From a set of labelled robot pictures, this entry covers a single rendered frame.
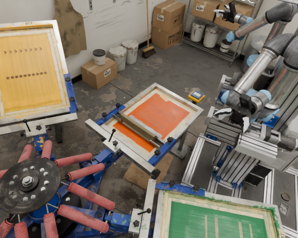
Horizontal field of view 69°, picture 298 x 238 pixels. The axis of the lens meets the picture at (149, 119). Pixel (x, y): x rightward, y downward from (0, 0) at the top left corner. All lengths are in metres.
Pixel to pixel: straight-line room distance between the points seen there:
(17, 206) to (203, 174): 1.89
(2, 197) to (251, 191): 2.27
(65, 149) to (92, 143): 0.34
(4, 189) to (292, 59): 1.57
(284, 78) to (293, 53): 0.15
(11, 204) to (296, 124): 1.90
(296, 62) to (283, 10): 0.60
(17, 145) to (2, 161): 0.26
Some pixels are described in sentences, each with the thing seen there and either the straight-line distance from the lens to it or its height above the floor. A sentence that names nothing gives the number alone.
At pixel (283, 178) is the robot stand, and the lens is 2.99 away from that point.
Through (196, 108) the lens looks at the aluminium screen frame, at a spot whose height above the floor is 0.99.
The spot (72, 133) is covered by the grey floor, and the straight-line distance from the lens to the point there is 3.12.
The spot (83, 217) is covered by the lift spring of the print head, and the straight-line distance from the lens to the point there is 1.28.
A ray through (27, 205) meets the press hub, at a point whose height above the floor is 1.31.
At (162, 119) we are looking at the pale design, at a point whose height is 0.95.
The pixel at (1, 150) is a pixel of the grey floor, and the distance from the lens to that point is 3.26.
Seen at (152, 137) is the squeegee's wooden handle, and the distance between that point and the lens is 1.67.
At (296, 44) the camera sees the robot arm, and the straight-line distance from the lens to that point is 1.35.
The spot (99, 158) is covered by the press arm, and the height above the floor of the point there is 1.04.
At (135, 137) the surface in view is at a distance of 1.77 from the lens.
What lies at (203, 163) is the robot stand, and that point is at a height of 0.21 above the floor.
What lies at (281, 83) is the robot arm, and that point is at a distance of 1.44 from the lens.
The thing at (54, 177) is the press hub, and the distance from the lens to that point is 1.24.
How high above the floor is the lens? 2.35
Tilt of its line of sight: 47 degrees down
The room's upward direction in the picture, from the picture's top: 7 degrees clockwise
